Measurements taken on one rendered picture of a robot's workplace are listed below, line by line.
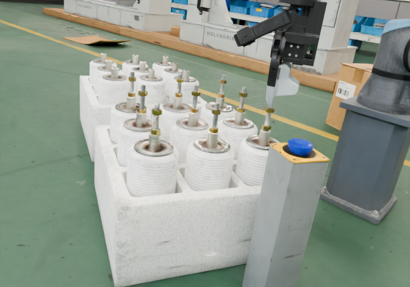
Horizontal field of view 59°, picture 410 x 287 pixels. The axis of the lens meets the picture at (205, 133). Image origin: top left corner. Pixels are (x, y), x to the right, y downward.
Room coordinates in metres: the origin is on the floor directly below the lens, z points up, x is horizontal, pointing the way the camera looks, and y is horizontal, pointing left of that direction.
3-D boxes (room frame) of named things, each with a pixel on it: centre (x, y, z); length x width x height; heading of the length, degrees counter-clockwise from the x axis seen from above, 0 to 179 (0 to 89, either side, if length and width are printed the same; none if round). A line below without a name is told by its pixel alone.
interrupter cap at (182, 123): (0.78, 0.03, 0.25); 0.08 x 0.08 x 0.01
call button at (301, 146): (0.55, -0.15, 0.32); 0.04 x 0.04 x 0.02
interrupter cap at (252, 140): (0.72, -0.13, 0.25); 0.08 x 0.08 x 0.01
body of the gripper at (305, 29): (0.71, -0.15, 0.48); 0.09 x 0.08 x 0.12; 76
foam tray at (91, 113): (1.27, 0.25, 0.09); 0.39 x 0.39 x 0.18; 25
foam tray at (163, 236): (0.78, 0.03, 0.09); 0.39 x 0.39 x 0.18; 24
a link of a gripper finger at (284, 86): (0.70, -0.14, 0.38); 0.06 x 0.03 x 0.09; 76
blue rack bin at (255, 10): (6.30, -0.75, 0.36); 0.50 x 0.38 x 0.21; 141
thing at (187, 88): (1.21, 0.09, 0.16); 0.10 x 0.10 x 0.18
